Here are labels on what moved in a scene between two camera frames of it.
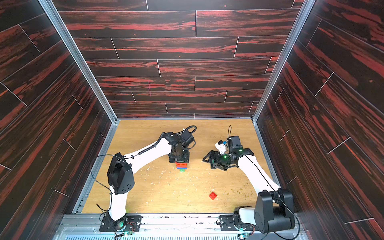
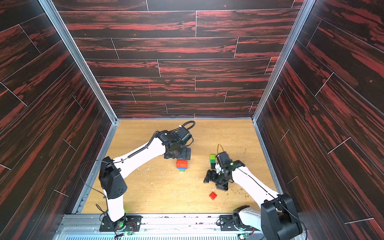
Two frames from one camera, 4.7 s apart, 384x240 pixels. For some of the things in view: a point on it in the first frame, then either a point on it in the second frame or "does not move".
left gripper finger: [183, 157] does not move
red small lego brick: [212, 195] does not move
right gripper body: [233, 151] -> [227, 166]
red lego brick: [181, 164] does not move
